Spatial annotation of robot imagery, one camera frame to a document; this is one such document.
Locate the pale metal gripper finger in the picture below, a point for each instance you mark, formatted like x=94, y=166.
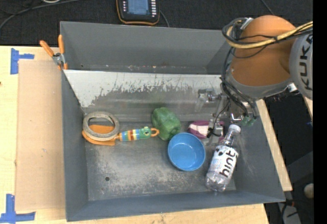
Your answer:
x=210, y=95
x=216, y=128

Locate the purple and white toy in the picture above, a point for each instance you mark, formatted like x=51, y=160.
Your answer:
x=198, y=129

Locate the clear plastic bottle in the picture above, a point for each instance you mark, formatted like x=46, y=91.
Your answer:
x=223, y=164

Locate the blue bowl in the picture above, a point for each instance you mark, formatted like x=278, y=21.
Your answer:
x=186, y=152

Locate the green toy bell pepper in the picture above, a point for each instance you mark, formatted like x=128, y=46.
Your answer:
x=166, y=123

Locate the grey metal bin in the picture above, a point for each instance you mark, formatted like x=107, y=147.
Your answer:
x=138, y=166

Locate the beige masking tape roll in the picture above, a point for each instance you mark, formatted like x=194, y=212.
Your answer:
x=88, y=131

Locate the brown cardboard board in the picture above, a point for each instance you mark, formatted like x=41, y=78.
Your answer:
x=38, y=136

